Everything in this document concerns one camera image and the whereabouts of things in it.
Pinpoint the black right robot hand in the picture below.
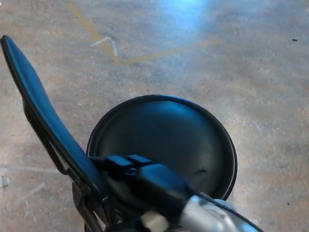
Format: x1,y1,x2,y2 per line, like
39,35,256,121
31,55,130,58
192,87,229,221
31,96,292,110
101,152,197,220

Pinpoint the white wrist connector block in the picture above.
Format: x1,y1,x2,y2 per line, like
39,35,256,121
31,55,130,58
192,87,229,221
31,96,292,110
140,209,168,232

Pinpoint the brown floor tape strip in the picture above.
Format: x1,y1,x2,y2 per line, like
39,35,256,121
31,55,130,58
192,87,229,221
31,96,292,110
121,31,219,72
62,3,127,66

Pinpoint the white tape corner mark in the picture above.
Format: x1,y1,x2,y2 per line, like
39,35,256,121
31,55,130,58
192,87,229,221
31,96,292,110
89,35,120,57

